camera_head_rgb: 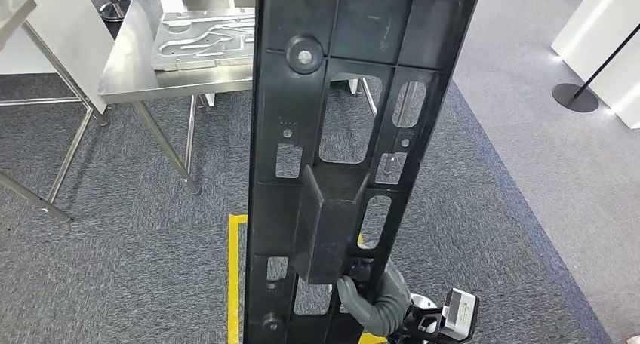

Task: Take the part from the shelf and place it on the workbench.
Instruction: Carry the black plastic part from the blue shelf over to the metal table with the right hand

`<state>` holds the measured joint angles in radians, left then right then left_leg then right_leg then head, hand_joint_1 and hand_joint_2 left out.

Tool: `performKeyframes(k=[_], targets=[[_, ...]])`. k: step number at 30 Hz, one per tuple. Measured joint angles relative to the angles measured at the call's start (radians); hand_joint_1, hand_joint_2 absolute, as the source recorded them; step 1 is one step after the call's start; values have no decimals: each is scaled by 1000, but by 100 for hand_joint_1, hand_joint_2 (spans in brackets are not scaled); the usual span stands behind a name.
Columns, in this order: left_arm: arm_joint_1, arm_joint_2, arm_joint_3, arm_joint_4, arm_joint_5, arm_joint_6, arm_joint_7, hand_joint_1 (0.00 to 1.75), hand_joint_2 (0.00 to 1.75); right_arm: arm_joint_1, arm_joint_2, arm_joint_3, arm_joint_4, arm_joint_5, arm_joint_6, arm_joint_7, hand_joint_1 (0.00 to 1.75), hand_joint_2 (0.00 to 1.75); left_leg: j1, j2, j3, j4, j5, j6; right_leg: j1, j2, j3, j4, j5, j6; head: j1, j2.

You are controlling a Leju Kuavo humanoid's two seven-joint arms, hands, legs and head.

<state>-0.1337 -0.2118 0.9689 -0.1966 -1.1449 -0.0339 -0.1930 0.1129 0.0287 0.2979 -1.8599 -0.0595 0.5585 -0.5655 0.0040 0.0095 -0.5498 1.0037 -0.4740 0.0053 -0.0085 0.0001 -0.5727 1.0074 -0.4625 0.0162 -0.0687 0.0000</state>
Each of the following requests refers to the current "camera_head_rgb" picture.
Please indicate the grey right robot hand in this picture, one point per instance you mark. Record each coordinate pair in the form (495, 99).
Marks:
(350, 294)

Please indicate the black plastic frame part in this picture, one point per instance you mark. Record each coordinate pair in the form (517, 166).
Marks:
(285, 107)

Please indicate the stainless steel workbench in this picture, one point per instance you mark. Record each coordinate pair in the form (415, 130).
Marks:
(140, 77)

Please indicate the yellow floor tape square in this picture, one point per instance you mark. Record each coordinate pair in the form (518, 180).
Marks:
(233, 281)

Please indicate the stamped metal panel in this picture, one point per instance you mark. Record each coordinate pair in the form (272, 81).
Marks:
(200, 37)

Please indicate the white partition block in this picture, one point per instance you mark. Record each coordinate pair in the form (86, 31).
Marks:
(600, 42)
(50, 47)

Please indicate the black stanchion post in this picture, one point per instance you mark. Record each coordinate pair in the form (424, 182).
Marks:
(575, 98)

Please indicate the steel frame table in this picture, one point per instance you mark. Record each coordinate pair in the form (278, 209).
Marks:
(15, 12)

